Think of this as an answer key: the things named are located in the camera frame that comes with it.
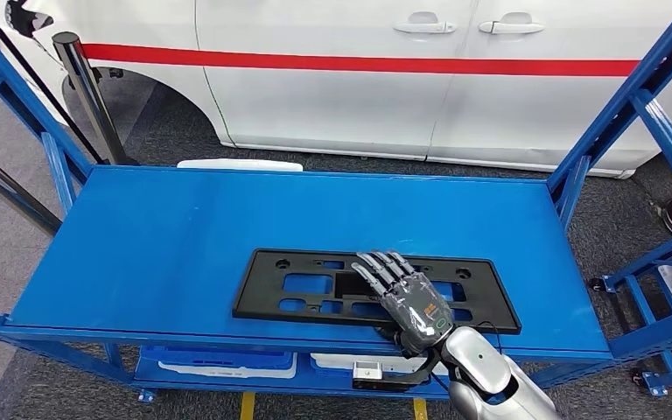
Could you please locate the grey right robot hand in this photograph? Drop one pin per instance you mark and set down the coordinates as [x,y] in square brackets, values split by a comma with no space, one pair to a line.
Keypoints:
[417,307]

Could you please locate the black plastic plate bracket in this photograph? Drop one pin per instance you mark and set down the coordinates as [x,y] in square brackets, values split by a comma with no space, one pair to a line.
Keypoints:
[255,301]

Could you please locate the blue wheeled shelf rack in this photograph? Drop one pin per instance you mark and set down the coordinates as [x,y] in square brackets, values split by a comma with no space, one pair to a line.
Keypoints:
[644,310]

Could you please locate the blue metal shelf rack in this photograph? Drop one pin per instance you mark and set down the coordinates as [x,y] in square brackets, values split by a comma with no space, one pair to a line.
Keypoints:
[168,243]

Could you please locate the white car red stripe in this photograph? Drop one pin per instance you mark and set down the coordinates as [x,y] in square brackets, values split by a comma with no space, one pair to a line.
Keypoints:
[342,110]

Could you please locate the white flat panel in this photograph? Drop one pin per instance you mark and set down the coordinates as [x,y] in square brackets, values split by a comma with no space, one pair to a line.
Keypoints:
[237,165]

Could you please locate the thin black pole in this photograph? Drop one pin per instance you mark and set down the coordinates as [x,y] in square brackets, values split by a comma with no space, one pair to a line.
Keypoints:
[66,116]

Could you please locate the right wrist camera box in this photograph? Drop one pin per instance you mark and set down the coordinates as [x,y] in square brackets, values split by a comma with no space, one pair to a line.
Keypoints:
[366,371]

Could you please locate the black chrome stanchion post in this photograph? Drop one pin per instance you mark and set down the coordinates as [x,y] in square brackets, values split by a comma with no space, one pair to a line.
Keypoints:
[89,98]

